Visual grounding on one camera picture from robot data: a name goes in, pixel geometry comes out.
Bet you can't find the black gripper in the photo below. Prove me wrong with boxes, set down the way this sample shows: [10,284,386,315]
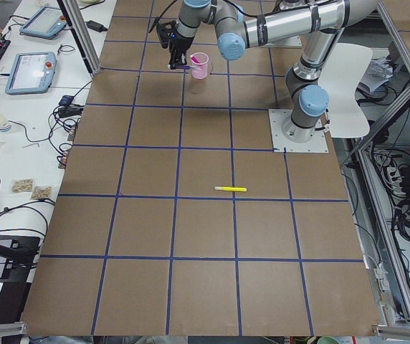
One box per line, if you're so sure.
[156,21,193,70]

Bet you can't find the purple marker pen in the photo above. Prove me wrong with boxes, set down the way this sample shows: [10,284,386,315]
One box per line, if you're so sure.
[175,64,199,70]

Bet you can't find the pink marker pen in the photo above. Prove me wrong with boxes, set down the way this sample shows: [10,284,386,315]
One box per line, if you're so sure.
[190,55,201,65]

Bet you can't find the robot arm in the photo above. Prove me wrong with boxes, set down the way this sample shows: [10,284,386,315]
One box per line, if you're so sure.
[151,0,378,143]

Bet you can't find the pink mesh cup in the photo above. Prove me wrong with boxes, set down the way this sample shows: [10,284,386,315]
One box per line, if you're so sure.
[190,52,209,80]

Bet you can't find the black power adapter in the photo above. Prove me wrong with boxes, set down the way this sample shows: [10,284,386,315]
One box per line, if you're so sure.
[86,20,108,32]

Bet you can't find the yellow marker pen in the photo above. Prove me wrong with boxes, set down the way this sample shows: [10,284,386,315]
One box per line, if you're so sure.
[214,186,247,192]

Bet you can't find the upper teach pendant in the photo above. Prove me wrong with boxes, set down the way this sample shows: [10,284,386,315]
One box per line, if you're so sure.
[19,6,67,39]

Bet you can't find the teach pendant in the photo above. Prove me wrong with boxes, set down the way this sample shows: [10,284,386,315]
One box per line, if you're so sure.
[5,52,57,95]
[19,6,67,39]

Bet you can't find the lower teach pendant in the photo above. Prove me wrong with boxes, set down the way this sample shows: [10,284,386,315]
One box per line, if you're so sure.
[5,52,57,95]

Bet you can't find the white chair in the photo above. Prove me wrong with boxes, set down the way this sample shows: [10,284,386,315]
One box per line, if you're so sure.
[318,43,373,138]

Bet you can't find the white tape roll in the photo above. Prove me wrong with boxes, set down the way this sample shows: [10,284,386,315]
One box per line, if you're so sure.
[0,113,11,133]

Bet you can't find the bag of screws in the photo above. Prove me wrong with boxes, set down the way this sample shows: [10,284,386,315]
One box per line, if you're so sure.
[31,186,52,200]
[11,178,34,194]

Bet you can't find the aluminium frame post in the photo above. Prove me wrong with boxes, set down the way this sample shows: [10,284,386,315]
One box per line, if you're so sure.
[57,0,101,75]

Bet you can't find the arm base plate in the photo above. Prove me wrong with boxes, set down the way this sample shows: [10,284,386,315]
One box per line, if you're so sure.
[268,109,329,153]

